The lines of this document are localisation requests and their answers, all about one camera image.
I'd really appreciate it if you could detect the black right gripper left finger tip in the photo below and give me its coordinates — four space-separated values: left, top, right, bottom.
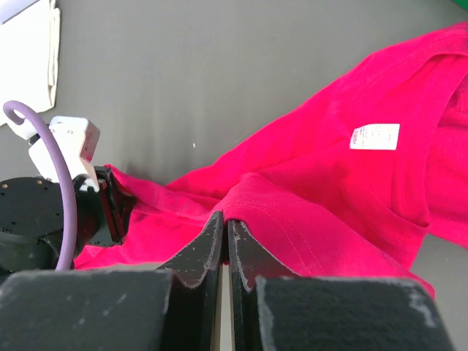
1 212 224 350

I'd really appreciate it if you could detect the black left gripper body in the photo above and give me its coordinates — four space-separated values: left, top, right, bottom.
1 167 136 273

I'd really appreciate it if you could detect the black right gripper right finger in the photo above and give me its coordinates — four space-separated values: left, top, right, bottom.
227 220 453 350

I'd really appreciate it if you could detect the red t-shirt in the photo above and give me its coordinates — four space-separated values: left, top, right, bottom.
75 23 467 278

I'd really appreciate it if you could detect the folded white t-shirt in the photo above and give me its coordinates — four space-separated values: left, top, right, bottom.
1 1 61 113

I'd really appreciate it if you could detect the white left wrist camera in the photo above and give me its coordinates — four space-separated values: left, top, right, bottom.
29 116 100 192

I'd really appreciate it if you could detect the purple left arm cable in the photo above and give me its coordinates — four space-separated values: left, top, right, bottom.
2 100 78 271

